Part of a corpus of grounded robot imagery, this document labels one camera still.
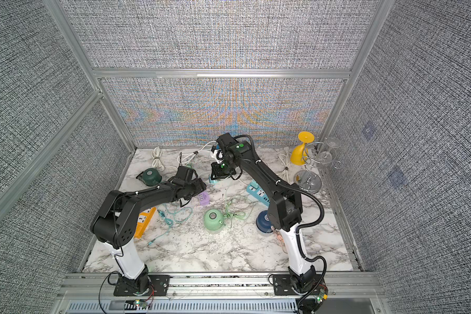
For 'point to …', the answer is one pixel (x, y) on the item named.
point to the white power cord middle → (184, 157)
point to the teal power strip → (255, 191)
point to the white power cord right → (285, 159)
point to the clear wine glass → (325, 157)
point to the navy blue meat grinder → (262, 222)
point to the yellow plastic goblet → (299, 154)
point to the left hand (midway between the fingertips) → (206, 185)
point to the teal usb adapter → (212, 181)
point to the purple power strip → (204, 198)
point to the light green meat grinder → (213, 221)
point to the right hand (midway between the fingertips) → (213, 172)
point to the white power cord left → (156, 154)
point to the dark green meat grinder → (150, 176)
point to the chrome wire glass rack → (310, 178)
